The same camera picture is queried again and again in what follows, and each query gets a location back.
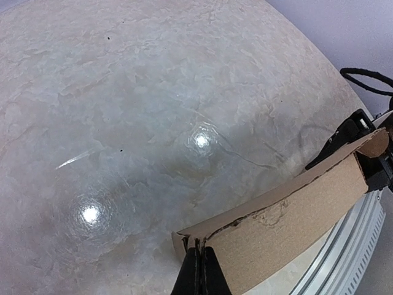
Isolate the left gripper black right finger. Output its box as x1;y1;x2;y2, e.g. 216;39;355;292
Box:
199;246;232;295

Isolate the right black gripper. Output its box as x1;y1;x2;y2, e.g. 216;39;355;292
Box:
305;109;392;192

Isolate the front aluminium frame rail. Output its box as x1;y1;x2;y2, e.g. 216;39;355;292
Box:
290;190;386;295

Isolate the brown cardboard box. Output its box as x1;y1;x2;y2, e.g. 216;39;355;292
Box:
172;128;389;294

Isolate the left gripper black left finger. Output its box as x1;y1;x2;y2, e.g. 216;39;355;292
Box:
173;247;201;295

